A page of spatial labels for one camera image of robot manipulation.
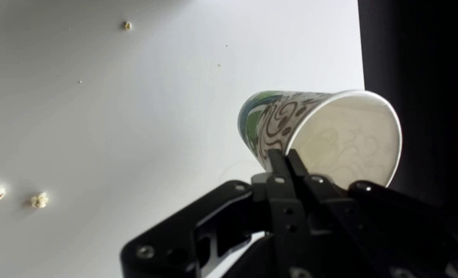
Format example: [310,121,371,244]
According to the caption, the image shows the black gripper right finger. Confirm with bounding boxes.
[287,147,458,278]

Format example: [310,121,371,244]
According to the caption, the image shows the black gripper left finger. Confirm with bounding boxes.
[119,148,314,278]

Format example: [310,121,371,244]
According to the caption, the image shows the patterned paper coffee cup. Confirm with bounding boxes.
[236,88,404,192]

